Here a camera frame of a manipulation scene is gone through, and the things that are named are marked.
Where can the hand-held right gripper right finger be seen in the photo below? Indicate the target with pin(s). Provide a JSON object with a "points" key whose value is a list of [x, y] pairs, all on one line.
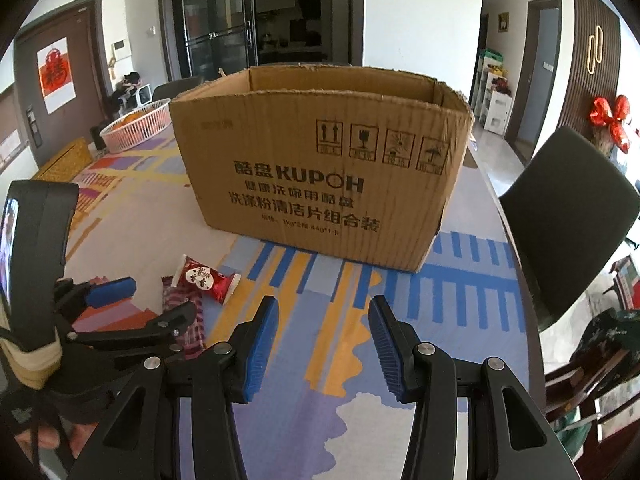
{"points": [[387, 355]]}

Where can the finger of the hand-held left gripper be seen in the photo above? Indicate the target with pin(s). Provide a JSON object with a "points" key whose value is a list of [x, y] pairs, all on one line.
{"points": [[110, 292], [170, 320]]}

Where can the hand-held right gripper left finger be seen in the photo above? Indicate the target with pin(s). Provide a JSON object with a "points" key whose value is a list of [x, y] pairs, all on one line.
{"points": [[257, 355]]}

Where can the maroon striped wafer packet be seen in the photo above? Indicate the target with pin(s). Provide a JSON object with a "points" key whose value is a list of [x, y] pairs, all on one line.
{"points": [[180, 295]]}

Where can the red candy packet white circle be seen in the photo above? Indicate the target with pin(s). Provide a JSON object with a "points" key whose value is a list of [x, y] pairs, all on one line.
{"points": [[205, 276]]}

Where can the brown cardboard box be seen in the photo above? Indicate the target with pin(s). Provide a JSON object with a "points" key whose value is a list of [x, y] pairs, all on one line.
{"points": [[310, 185]]}

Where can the person's left hand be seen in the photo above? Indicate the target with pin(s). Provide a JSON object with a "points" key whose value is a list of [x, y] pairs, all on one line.
{"points": [[75, 435]]}

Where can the colourful printed tablecloth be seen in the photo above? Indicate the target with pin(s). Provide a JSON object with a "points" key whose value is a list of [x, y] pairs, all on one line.
{"points": [[310, 410]]}

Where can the yellow woven mat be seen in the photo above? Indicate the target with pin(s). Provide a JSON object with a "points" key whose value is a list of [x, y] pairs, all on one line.
{"points": [[65, 160]]}

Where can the cream wrap band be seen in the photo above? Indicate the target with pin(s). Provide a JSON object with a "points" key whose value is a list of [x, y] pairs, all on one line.
{"points": [[35, 365]]}

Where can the white plastic basket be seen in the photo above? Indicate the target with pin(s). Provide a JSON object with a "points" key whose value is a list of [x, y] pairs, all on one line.
{"points": [[135, 127]]}

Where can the red and white door poster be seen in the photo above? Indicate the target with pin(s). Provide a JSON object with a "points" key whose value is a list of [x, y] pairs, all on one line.
{"points": [[55, 75]]}

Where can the white small appliance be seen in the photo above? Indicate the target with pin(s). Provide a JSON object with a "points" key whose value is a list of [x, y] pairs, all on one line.
{"points": [[145, 95]]}

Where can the brown door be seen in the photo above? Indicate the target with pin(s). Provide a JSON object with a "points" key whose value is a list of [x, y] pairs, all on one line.
{"points": [[87, 60]]}

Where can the brown wooden chair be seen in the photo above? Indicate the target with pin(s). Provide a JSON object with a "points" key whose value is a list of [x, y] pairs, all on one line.
{"points": [[575, 385]]}

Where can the dark grey chair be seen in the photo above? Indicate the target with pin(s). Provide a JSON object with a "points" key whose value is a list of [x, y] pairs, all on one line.
{"points": [[175, 89], [570, 220]]}

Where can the dark green patterned cloth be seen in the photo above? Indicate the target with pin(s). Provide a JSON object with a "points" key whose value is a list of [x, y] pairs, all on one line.
{"points": [[610, 335]]}

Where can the white toy shelf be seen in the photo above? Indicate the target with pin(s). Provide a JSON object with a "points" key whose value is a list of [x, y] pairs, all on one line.
{"points": [[492, 100]]}

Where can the black framed glass door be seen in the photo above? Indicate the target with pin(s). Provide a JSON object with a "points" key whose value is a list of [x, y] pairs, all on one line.
{"points": [[215, 20]]}

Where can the grey door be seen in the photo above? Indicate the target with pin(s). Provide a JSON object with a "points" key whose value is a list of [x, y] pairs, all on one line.
{"points": [[542, 70]]}

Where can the red bow decoration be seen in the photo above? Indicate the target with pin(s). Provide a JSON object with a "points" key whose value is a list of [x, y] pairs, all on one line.
{"points": [[620, 125]]}

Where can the small framed picture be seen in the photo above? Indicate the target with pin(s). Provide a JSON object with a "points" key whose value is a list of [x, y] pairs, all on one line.
{"points": [[502, 21]]}

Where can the wall intercom panel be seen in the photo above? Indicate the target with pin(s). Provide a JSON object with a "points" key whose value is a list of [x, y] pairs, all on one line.
{"points": [[119, 51]]}

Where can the gold wall ornament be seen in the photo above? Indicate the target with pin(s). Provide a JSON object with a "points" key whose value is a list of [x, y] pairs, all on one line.
{"points": [[595, 50]]}

